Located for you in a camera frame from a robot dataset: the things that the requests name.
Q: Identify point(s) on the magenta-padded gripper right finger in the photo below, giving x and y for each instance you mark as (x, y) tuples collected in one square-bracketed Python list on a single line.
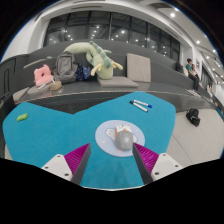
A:
[(163, 165)]

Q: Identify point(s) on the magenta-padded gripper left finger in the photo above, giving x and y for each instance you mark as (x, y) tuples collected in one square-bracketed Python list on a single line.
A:
[(60, 165)]

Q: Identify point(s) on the grey computer mouse orange accents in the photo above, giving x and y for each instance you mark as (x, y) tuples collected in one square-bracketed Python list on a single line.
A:
[(123, 139)]

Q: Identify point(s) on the round light blue mouse pad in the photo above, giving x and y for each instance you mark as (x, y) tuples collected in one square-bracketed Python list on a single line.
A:
[(106, 140)]

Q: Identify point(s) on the black bag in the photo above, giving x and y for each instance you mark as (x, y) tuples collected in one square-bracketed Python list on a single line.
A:
[(193, 116)]

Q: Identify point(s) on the green rectangular eraser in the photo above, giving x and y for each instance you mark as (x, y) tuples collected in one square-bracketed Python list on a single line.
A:
[(22, 117)]

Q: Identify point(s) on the white marker black cap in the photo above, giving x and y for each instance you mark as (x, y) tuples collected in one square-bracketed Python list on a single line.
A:
[(139, 106)]

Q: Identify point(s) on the white marker blue cap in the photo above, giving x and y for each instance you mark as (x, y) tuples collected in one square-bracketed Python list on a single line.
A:
[(143, 103)]

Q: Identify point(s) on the round grey seat cushion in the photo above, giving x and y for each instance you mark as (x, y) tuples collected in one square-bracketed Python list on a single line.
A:
[(36, 90)]

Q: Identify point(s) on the flat light grey cushion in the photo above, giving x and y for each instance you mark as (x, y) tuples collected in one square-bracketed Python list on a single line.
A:
[(20, 94)]

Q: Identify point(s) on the pink plush toy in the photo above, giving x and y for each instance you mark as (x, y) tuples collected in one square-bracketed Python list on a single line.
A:
[(43, 75)]

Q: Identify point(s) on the dark blue patterned bag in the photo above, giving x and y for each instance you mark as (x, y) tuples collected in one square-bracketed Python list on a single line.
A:
[(83, 72)]

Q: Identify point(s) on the flat grey seat cushion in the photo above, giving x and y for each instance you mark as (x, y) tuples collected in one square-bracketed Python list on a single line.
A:
[(116, 81)]

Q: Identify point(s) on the person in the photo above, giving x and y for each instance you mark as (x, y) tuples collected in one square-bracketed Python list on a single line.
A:
[(191, 73)]

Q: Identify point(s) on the grey backpack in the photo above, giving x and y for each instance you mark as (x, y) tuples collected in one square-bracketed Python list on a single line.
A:
[(66, 68)]

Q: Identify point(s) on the upright grey square cushion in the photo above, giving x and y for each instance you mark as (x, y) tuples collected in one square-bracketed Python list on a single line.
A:
[(138, 67)]

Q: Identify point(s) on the green dragon plush toy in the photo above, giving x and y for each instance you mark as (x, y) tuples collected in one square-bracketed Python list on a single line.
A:
[(100, 61)]

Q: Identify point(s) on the ceiling lights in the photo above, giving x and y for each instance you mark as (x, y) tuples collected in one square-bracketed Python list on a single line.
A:
[(172, 15)]

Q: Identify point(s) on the dark glass window wall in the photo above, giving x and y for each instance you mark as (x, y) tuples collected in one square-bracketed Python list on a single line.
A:
[(116, 30)]

